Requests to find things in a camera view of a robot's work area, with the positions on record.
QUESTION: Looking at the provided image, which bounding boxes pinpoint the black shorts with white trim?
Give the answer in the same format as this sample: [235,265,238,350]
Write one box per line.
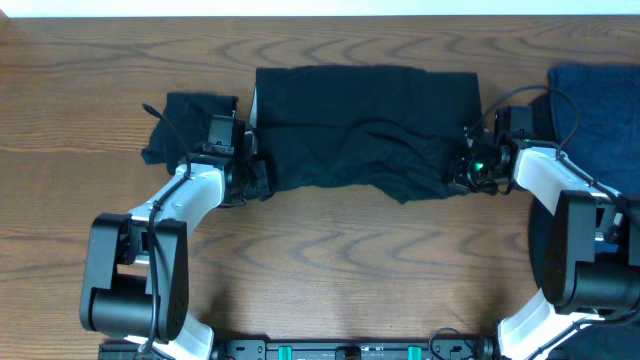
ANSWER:
[254,65,481,204]

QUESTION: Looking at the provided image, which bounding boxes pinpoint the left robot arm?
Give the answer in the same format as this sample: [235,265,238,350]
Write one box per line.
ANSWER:
[79,129,268,359]

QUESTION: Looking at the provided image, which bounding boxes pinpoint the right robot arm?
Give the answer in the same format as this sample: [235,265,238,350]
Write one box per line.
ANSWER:
[449,129,639,359]

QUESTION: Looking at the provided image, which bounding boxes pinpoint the black garment under pile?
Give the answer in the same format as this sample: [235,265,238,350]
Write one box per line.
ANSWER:
[527,95,557,288]

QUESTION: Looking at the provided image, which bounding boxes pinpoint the small folded black garment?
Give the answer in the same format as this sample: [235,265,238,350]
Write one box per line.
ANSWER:
[141,92,238,175]

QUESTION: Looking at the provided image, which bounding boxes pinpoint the navy blue garment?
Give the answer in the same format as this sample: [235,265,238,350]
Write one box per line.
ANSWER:
[548,64,639,195]

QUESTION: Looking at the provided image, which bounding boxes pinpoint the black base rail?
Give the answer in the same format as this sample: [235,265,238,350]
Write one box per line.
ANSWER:
[210,338,496,360]

